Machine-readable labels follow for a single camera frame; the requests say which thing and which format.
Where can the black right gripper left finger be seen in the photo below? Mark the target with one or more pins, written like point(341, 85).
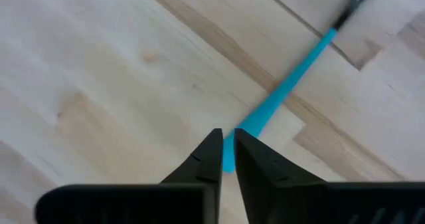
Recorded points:
point(133, 204)

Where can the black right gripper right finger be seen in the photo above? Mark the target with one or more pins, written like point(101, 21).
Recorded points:
point(332, 204)

